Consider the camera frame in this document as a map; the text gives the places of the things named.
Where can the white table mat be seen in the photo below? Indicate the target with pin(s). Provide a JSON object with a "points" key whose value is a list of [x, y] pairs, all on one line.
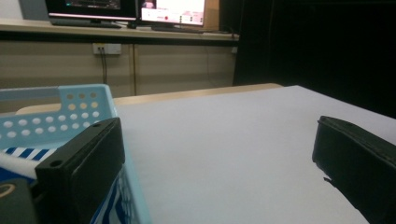
{"points": [[218, 140]]}

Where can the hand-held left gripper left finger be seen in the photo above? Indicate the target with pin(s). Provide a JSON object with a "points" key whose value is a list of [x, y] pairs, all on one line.
{"points": [[81, 168]]}

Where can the black keyboard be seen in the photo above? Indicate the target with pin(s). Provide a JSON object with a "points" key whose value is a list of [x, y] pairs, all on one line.
{"points": [[174, 29], [81, 23]]}

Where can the black curtain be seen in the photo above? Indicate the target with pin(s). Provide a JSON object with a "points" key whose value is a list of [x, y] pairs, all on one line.
{"points": [[311, 46]]}

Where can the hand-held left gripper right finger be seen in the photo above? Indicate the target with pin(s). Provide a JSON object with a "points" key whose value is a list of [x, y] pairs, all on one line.
{"points": [[361, 161]]}

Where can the white wall socket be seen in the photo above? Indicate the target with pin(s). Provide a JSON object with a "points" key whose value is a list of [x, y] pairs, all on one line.
{"points": [[112, 48]]}

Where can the long wooden counter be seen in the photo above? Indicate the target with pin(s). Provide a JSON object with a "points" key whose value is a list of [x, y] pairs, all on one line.
{"points": [[62, 29]]}

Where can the computer monitor with bright screen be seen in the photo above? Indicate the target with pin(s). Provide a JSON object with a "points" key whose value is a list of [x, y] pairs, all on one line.
{"points": [[174, 12]]}

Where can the black computer monitor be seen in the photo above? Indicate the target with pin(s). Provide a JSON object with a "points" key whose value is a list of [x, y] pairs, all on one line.
{"points": [[93, 11]]}

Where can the wooden table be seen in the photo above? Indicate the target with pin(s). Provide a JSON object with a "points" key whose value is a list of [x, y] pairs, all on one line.
{"points": [[186, 93]]}

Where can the grey box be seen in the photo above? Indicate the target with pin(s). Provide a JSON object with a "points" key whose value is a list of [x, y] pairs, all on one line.
{"points": [[32, 9]]}

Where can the light blue plastic basket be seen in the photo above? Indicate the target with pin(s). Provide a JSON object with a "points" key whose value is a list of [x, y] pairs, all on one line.
{"points": [[102, 93]]}

